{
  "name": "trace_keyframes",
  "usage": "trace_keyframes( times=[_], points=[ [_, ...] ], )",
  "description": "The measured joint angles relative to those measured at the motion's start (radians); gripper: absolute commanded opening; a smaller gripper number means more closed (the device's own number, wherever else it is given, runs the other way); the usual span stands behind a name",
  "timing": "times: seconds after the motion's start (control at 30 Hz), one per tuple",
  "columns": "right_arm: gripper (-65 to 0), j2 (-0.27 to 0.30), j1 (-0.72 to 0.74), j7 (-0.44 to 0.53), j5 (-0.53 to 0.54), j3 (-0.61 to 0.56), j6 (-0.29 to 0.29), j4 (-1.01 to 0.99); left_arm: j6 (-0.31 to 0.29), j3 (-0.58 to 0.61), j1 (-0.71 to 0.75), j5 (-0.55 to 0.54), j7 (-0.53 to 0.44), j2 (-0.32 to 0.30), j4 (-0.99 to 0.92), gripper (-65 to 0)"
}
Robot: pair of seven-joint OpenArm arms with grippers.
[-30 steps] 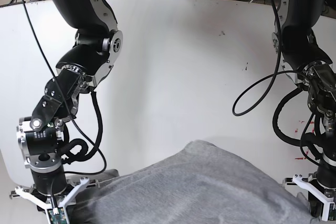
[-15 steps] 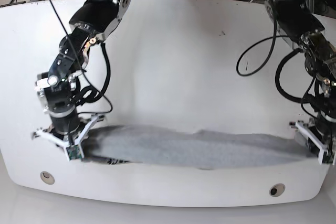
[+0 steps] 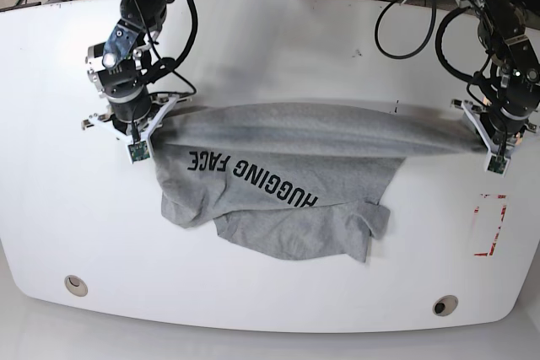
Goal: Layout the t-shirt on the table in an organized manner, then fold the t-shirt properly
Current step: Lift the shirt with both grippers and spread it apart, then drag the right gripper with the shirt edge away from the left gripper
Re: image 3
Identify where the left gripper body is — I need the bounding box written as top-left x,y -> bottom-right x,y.
451,99 -> 538,158

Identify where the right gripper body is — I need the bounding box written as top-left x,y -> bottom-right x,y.
81,92 -> 194,145

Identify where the grey t-shirt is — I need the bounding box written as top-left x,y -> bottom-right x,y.
152,103 -> 484,262

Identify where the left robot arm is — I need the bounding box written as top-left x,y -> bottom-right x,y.
426,0 -> 539,159

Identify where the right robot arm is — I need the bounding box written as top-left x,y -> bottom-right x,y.
85,0 -> 198,144

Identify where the red tape rectangle marking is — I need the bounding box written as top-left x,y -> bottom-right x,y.
469,194 -> 508,257

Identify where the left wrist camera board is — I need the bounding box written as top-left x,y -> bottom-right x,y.
487,154 -> 510,175

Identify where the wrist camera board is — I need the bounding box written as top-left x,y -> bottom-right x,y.
127,140 -> 151,164
487,154 -> 510,175

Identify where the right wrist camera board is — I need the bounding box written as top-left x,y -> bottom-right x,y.
127,140 -> 151,164

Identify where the left table cable grommet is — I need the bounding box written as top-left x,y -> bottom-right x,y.
64,275 -> 88,298

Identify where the table cable grommet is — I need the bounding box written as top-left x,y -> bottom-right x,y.
432,295 -> 459,317
64,275 -> 88,298

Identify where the right table cable grommet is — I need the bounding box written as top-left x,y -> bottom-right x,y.
432,295 -> 459,317

